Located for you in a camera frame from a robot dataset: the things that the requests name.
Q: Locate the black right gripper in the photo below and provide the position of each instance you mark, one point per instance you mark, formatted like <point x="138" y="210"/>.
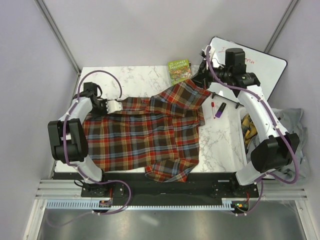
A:
<point x="202" y="78"/>

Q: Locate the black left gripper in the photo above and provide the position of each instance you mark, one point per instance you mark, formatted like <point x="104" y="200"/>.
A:
<point x="105" y="112"/>

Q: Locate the red brown plaid shirt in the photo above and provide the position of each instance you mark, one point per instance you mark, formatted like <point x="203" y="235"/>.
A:
<point x="158" y="133"/>

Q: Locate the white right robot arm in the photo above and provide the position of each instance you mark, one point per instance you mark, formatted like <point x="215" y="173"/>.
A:
<point x="276" y="153"/>

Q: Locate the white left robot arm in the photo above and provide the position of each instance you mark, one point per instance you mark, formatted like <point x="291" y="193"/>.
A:
<point x="68" y="142"/>

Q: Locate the green treehouse paperback book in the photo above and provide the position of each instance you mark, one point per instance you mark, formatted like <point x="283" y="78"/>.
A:
<point x="179" y="70"/>

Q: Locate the red capped whiteboard marker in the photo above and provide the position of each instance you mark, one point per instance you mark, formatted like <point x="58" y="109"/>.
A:
<point x="213" y="110"/>

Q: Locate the purple whiteboard eraser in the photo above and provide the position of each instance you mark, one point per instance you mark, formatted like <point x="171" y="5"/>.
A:
<point x="220" y="110"/>

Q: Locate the black framed whiteboard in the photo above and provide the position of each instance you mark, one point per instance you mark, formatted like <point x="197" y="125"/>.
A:
<point x="267" y="68"/>

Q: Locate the grey crumpled shirt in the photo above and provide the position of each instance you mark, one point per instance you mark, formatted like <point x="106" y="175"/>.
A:
<point x="291" y="119"/>

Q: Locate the white plastic laundry basket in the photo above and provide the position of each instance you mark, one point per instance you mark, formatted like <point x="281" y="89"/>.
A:
<point x="240" y="113"/>

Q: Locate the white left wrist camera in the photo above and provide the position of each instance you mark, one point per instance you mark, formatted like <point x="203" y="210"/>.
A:
<point x="113" y="106"/>

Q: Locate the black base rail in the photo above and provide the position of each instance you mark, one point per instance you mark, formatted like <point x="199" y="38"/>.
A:
<point x="136" y="188"/>

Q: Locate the white slotted cable duct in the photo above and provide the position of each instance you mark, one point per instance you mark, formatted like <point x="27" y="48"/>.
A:
<point x="90" y="204"/>

